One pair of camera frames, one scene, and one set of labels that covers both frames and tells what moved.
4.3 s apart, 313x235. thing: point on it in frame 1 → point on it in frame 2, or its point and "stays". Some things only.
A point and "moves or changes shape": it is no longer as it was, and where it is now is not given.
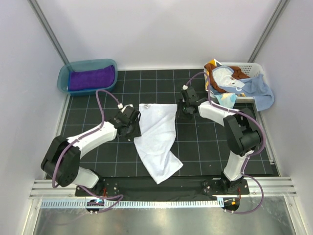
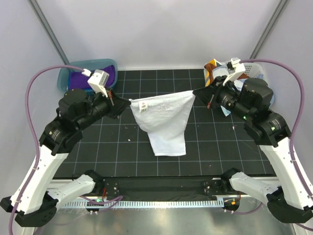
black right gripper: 180,113 → 206,94
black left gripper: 136,132 → 115,105
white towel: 156,144 moves or changes shape
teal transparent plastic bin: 63,73 stays
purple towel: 100,77 stays
